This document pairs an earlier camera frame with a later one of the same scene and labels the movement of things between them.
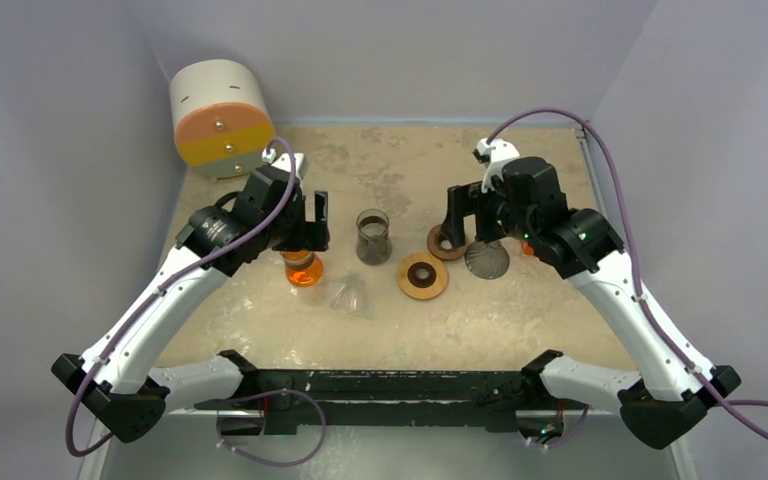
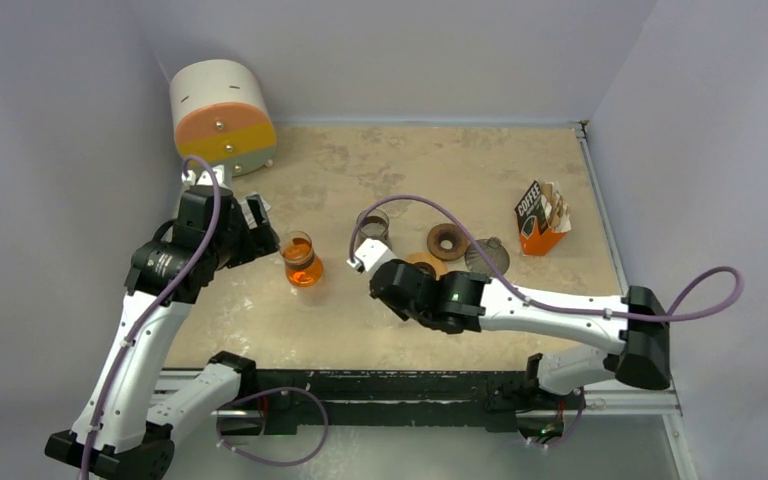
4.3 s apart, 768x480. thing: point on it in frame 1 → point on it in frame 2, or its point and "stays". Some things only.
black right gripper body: [475, 205] → [388, 287]
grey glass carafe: [373, 242] stays
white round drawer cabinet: [222, 118] stays
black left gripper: [313, 235] → [258, 242]
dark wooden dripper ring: [434, 240] stays
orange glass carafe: [302, 268] stays
